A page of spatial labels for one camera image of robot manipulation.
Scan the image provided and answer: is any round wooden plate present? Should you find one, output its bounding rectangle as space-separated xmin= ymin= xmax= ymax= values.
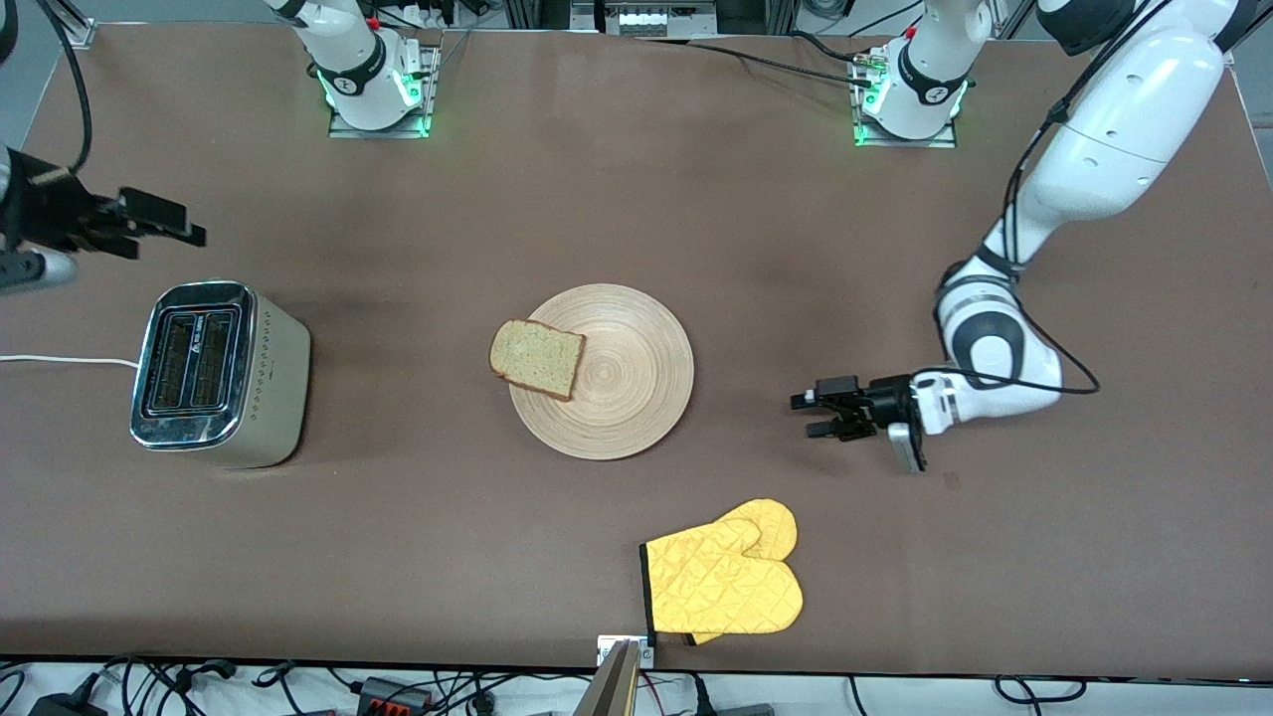
xmin=508 ymin=283 xmax=695 ymax=461

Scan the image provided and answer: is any brown bread slice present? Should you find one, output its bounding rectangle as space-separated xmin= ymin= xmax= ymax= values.
xmin=488 ymin=319 xmax=587 ymax=402

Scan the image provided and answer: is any silver two-slot toaster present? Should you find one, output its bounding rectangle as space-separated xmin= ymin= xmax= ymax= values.
xmin=129 ymin=280 xmax=312 ymax=469

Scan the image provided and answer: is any yellow quilted oven mitt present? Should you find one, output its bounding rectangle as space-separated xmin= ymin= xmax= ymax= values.
xmin=686 ymin=498 xmax=799 ymax=646
xmin=639 ymin=515 xmax=804 ymax=637

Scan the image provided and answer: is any grey electronics box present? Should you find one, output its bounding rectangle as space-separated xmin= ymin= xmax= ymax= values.
xmin=597 ymin=0 xmax=719 ymax=39

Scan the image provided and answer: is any black power adapter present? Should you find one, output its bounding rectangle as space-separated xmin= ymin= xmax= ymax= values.
xmin=28 ymin=691 xmax=108 ymax=716

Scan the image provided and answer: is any red and black connector box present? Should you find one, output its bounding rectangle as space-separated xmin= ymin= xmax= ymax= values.
xmin=356 ymin=676 xmax=435 ymax=716

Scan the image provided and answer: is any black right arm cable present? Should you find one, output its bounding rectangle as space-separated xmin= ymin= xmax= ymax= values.
xmin=38 ymin=0 xmax=93 ymax=176

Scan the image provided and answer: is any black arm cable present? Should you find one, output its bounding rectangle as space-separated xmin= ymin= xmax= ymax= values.
xmin=38 ymin=0 xmax=93 ymax=176
xmin=915 ymin=0 xmax=1175 ymax=397

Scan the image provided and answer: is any white toaster power cord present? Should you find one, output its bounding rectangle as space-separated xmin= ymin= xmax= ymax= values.
xmin=0 ymin=354 xmax=140 ymax=371

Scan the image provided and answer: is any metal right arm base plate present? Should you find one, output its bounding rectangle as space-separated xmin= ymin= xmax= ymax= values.
xmin=328 ymin=45 xmax=437 ymax=139

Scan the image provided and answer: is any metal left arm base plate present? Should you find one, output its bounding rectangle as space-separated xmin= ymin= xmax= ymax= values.
xmin=852 ymin=50 xmax=959 ymax=149

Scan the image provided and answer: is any black looped floor cable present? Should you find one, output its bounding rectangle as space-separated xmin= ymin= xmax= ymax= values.
xmin=995 ymin=675 xmax=1091 ymax=706

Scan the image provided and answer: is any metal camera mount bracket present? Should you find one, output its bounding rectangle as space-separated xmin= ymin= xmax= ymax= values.
xmin=597 ymin=635 xmax=656 ymax=669

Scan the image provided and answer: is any thin black table cable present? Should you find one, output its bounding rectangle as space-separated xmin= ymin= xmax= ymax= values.
xmin=636 ymin=38 xmax=876 ymax=87

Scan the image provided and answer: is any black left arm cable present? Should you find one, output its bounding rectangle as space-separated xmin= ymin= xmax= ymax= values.
xmin=915 ymin=0 xmax=1175 ymax=397

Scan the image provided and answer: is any aluminium camera mount profile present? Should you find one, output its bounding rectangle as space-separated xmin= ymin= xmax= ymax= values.
xmin=574 ymin=640 xmax=643 ymax=716

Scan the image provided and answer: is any thick black table cable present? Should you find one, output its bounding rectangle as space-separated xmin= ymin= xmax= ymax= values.
xmin=791 ymin=30 xmax=858 ymax=64

